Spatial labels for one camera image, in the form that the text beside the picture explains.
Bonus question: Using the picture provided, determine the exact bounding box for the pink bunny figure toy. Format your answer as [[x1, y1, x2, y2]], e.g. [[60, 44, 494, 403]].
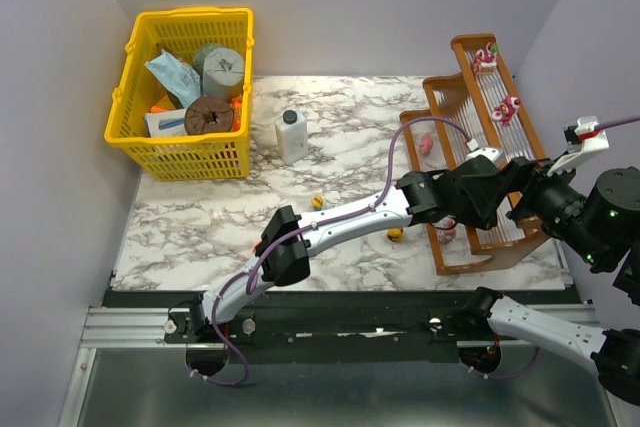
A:
[[437, 218, 457, 244]]

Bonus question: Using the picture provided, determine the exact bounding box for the pink round toy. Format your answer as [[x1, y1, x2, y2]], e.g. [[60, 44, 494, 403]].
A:
[[419, 134, 434, 156]]

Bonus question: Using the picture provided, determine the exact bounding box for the pink strawberry bear toy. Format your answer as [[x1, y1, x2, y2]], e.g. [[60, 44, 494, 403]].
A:
[[491, 96, 522, 126]]

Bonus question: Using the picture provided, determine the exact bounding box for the red white bear toy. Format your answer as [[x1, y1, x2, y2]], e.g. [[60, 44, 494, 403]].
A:
[[472, 42, 499, 76]]

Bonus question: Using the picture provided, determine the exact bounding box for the white bottle black cap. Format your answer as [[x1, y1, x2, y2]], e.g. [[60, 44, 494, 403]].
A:
[[274, 110, 308, 165]]

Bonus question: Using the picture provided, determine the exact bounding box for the yellow plastic basket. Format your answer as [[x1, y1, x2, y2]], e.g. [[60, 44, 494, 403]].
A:
[[104, 7, 254, 181]]

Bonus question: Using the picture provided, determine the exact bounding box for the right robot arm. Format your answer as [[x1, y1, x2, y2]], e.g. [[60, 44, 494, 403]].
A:
[[452, 167, 639, 405]]

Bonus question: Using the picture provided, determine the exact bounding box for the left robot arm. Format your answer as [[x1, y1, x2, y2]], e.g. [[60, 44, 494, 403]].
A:
[[189, 170, 472, 336]]

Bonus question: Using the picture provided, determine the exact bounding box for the brown tiered wooden shelf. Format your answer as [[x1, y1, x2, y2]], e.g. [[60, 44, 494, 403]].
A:
[[399, 34, 549, 276]]

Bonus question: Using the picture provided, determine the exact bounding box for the yellow duck toy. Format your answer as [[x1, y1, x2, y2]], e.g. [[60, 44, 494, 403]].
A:
[[387, 228, 404, 242]]

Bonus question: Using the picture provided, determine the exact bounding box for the small minion toy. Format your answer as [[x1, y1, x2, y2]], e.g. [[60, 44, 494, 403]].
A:
[[311, 195, 324, 211]]

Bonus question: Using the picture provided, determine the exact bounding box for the orange bottle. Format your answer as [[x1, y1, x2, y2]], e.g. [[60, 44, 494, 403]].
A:
[[231, 96, 242, 122]]

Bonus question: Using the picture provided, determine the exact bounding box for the grey tape roll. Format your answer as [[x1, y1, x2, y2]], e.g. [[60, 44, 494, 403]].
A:
[[202, 47, 245, 103]]

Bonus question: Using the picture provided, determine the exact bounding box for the brown tape roll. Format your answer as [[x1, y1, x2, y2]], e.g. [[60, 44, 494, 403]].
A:
[[184, 96, 234, 135]]

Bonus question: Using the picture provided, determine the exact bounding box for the green ball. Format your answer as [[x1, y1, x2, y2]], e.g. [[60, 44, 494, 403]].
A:
[[192, 42, 221, 75]]

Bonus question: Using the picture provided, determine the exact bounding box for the white blue box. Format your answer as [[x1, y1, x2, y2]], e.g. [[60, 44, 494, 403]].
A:
[[144, 109, 187, 138]]

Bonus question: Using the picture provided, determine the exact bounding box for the light blue plastic pouch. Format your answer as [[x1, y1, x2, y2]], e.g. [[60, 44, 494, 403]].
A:
[[145, 50, 201, 109]]

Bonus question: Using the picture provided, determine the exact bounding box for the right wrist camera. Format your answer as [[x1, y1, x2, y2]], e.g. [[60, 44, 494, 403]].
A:
[[547, 116, 609, 177]]

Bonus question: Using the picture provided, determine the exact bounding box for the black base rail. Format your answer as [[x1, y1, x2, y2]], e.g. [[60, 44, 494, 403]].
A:
[[102, 289, 596, 366]]

